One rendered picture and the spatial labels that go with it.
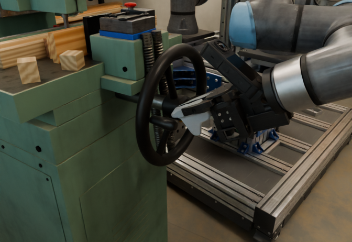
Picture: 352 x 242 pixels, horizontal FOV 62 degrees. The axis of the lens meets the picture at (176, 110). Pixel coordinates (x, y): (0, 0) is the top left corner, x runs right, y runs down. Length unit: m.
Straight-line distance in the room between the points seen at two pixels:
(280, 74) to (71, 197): 0.56
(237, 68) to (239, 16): 0.09
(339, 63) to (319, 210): 1.36
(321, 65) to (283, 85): 0.05
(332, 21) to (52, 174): 0.63
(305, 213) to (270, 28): 1.29
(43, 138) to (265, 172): 1.09
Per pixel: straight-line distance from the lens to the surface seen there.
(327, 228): 1.64
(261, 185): 1.43
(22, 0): 0.89
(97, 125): 0.76
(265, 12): 0.50
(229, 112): 0.47
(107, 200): 0.89
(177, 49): 0.63
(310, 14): 0.50
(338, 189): 1.89
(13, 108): 0.61
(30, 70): 0.64
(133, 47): 0.65
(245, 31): 0.50
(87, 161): 0.77
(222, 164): 1.52
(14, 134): 0.79
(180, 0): 1.39
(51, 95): 0.64
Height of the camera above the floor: 1.11
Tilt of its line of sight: 26 degrees down
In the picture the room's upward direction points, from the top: straight up
